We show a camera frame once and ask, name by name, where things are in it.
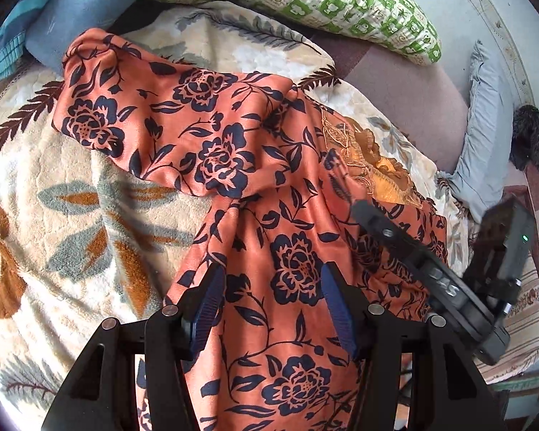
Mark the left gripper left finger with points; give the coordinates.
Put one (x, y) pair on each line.
(99, 391)

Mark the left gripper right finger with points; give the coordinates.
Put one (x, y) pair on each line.
(422, 366)

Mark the pink bed sheet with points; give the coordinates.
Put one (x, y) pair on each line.
(422, 102)

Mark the striped floral quilt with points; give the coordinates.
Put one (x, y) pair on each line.
(522, 324)

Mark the orange floral blouse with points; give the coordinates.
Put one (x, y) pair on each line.
(282, 171)

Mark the light blue pillow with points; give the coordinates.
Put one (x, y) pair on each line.
(479, 175)

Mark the teal striped cloth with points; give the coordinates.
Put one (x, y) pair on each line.
(13, 33)

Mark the black furry item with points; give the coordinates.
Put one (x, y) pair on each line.
(525, 137)

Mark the blue folded cloth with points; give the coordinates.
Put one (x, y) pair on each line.
(61, 21)

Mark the cream leaf-pattern blanket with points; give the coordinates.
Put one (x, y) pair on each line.
(81, 240)

